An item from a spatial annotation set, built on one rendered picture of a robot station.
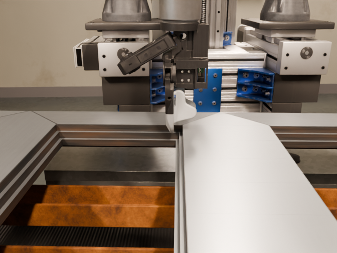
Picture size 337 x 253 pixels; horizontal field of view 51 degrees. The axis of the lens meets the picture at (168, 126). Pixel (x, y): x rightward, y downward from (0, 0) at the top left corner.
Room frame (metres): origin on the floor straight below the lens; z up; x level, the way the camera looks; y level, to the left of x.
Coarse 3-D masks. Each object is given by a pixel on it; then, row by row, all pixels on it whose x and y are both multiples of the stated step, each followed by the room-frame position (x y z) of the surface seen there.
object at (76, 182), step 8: (48, 184) 0.84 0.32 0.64; (56, 184) 0.84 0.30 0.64; (64, 184) 0.84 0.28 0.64; (72, 184) 0.84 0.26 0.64; (80, 184) 0.84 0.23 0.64; (88, 184) 0.84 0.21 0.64; (96, 184) 0.84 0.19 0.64; (104, 184) 0.84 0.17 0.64; (112, 184) 0.84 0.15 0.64; (120, 184) 0.83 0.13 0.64; (128, 184) 0.83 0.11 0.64; (136, 184) 0.83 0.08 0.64; (144, 184) 0.83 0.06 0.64; (152, 184) 0.83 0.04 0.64; (160, 184) 0.83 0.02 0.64; (168, 184) 0.83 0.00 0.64; (312, 184) 0.82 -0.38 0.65; (320, 184) 0.82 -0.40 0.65; (328, 184) 0.82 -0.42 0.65; (336, 184) 0.82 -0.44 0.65
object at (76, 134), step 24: (48, 144) 0.63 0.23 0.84; (72, 144) 0.69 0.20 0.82; (96, 144) 0.69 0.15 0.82; (120, 144) 0.69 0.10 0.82; (144, 144) 0.68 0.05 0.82; (168, 144) 0.68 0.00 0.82; (288, 144) 0.68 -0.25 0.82; (312, 144) 0.68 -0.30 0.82; (336, 144) 0.67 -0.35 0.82; (24, 168) 0.53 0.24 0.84; (0, 192) 0.45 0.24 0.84; (24, 192) 0.49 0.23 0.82; (0, 216) 0.41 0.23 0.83
